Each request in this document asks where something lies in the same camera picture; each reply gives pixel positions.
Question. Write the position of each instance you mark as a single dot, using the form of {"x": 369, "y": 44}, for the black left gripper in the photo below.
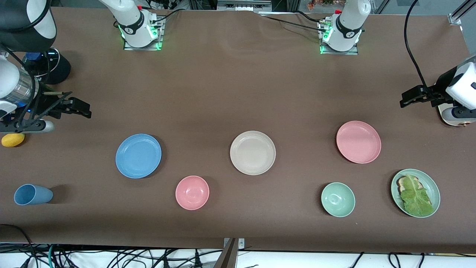
{"x": 437, "y": 90}

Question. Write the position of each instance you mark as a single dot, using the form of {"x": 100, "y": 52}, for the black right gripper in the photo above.
{"x": 49, "y": 104}

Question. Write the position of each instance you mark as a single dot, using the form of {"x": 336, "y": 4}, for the pink plate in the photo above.
{"x": 359, "y": 142}

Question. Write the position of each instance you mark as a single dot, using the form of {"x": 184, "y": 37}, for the blue plate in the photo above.
{"x": 138, "y": 156}

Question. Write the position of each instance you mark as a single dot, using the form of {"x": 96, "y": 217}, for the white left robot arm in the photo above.
{"x": 347, "y": 22}

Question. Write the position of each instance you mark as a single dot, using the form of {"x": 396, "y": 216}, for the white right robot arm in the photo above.
{"x": 134, "y": 22}

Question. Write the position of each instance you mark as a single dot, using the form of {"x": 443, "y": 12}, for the beige toaster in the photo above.
{"x": 445, "y": 116}

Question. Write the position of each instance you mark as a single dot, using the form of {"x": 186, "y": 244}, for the yellow lemon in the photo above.
{"x": 13, "y": 140}

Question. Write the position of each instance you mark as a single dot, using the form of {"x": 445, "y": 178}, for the toasted bread slice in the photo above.
{"x": 401, "y": 182}

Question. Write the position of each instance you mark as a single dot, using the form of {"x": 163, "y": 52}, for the green plate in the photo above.
{"x": 433, "y": 190}

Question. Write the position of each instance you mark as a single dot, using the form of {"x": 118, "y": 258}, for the blue cup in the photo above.
{"x": 33, "y": 194}

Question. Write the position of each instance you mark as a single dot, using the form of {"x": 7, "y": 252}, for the green lettuce leaf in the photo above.
{"x": 416, "y": 199}

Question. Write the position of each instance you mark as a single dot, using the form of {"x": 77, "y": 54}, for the green bowl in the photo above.
{"x": 338, "y": 199}

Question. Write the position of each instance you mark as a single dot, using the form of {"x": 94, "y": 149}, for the orange artificial flowers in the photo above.
{"x": 316, "y": 4}

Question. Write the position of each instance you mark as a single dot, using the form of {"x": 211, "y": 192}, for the pink bowl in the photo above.
{"x": 192, "y": 192}

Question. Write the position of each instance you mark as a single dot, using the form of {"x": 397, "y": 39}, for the beige plate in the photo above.
{"x": 253, "y": 153}

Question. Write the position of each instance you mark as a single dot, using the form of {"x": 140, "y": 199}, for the grey electronics box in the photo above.
{"x": 241, "y": 5}

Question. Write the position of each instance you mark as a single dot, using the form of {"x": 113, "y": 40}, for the brown support beam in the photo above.
{"x": 227, "y": 258}

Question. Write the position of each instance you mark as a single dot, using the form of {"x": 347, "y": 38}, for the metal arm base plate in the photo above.
{"x": 349, "y": 53}
{"x": 143, "y": 48}

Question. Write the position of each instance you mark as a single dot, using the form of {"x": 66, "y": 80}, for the aluminium frame profile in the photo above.
{"x": 455, "y": 18}

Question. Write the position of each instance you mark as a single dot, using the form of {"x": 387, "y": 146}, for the metal table edge bracket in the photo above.
{"x": 241, "y": 242}

